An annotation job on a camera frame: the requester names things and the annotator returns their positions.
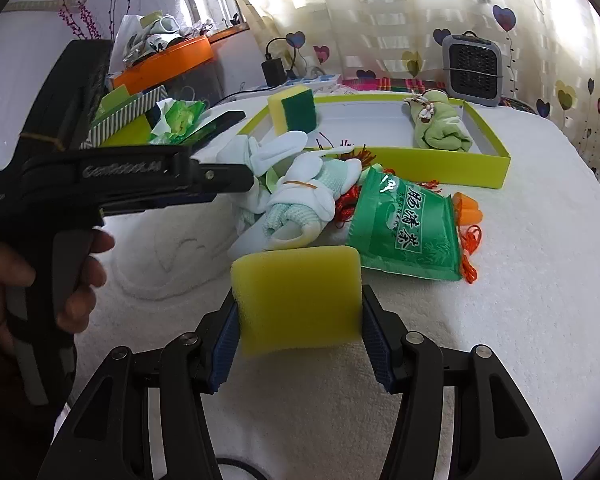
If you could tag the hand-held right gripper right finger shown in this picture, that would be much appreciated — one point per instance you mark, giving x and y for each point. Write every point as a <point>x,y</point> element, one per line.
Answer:
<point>377,347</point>

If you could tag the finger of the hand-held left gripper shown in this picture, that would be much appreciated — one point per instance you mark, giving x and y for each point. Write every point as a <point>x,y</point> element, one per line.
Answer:
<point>225,179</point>

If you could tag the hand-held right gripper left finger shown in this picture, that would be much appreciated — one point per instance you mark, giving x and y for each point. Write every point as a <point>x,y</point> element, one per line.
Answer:
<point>225,347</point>

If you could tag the plain yellow sponge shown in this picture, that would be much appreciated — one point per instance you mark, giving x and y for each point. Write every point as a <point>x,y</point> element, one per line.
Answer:
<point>295,300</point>

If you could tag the green tea packet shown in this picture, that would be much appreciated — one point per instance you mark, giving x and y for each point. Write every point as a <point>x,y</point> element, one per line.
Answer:
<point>405,230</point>

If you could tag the lime green shallow tray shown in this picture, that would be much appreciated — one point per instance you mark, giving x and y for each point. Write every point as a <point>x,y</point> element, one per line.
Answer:
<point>455,169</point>

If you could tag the person's left hand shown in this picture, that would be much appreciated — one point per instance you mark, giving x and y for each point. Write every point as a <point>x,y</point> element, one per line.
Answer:
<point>97,260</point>

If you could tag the lime green box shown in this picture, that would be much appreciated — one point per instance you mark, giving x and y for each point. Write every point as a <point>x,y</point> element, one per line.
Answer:
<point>130,135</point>

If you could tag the green striped box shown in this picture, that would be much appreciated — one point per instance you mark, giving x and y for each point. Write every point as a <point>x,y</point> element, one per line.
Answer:
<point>125,119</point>

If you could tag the green tissue packet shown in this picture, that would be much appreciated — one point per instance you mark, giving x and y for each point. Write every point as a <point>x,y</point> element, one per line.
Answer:
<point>180,117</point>

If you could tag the yellow sponge with green scourer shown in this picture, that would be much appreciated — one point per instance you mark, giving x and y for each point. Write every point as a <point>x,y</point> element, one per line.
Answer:
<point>280,110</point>

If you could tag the black charger plug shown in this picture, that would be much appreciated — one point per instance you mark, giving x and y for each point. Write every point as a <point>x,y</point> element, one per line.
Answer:
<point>272,71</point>

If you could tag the orange tray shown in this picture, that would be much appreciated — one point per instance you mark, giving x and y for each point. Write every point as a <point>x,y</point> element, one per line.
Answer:
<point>180,57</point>

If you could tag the white and blue power strip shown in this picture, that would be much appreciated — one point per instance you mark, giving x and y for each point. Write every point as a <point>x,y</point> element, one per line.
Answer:
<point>325,80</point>

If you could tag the pink decorative branches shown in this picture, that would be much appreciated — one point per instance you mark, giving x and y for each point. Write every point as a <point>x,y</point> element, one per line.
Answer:
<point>86,20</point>

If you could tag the white crumpled packaging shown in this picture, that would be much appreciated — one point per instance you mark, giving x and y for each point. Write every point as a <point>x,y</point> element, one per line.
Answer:
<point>130,30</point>

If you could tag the rolled green towel with tie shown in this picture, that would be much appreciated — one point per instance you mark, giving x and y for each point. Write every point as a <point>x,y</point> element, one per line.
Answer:
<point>445,125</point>

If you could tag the cream curtain with heart print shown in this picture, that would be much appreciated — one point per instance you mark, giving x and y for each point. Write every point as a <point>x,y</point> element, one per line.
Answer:
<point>380,10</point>

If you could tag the small grey fan heater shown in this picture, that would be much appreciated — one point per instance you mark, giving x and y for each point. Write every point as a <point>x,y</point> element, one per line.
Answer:
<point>472,70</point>

